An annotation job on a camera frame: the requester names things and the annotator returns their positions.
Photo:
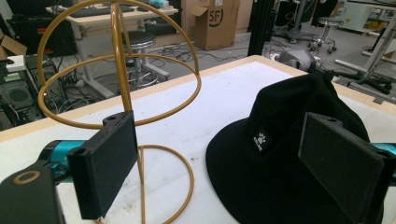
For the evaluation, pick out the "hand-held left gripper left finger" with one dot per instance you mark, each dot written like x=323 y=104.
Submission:
x=102 y=161

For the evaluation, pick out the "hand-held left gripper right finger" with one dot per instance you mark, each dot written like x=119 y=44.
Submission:
x=339 y=168

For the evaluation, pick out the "black bucket hat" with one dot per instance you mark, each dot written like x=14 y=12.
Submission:
x=267 y=174

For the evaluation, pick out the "black computer tower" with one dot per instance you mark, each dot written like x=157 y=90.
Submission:
x=18 y=96

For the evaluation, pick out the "black round stool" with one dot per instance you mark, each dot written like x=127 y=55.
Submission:
x=140 y=54

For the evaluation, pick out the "grey rounded device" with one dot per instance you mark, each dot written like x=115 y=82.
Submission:
x=295 y=59

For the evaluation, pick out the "metal stand leg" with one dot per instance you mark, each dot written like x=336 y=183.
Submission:
x=378 y=46

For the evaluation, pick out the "white power adapter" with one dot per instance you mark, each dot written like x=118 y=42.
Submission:
x=16 y=63

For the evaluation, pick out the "grey swivel stool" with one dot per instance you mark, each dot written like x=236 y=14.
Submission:
x=327 y=32

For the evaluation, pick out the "light wooden desk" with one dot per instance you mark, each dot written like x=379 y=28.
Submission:
x=102 y=18

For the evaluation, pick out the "open cardboard box flap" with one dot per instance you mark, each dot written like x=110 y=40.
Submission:
x=11 y=46

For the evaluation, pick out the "brown cardboard box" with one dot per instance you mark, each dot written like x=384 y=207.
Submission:
x=214 y=23

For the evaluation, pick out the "black metal post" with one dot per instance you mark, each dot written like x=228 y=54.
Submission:
x=261 y=26

